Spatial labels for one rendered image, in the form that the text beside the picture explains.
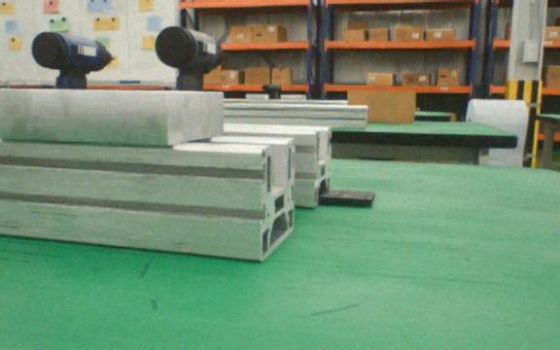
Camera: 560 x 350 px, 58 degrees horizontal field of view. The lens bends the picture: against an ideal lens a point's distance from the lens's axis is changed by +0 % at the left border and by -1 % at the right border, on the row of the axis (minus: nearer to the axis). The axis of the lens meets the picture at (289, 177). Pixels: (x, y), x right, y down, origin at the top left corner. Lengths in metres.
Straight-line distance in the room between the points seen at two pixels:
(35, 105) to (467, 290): 0.35
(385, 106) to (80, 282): 2.14
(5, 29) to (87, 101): 3.94
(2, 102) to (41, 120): 0.04
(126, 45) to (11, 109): 3.31
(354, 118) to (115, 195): 1.63
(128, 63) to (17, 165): 3.28
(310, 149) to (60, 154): 0.26
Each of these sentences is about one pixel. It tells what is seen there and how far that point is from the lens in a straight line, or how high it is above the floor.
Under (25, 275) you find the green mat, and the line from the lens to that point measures 0.39.
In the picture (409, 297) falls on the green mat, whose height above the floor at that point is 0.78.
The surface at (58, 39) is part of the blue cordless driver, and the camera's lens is 0.91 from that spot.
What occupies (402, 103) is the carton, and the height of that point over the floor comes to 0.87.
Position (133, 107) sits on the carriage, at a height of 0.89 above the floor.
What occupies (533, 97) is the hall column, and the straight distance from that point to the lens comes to 6.04.
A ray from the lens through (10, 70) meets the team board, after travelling 4.32.
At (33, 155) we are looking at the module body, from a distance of 0.46.
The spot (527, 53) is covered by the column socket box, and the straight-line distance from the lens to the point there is 6.11.
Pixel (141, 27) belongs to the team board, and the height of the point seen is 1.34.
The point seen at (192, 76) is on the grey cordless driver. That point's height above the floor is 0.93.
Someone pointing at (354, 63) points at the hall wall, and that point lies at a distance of 10.95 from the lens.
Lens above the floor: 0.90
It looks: 9 degrees down
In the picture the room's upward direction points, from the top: 1 degrees clockwise
